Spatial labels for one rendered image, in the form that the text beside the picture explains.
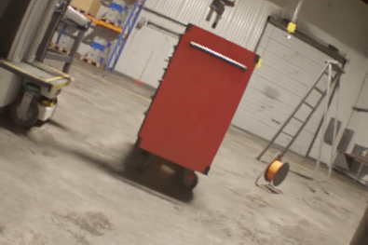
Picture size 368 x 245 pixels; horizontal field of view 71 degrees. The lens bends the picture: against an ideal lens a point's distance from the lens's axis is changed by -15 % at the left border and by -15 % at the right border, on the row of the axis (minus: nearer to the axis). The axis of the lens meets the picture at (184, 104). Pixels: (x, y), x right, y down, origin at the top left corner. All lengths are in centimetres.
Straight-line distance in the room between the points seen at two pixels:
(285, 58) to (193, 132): 1125
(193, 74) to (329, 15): 1273
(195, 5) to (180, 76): 1082
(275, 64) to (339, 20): 399
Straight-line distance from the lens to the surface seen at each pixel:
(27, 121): 180
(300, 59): 1311
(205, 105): 174
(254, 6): 1290
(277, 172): 290
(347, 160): 1260
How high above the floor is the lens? 59
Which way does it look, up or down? 3 degrees down
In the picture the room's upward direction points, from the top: 24 degrees clockwise
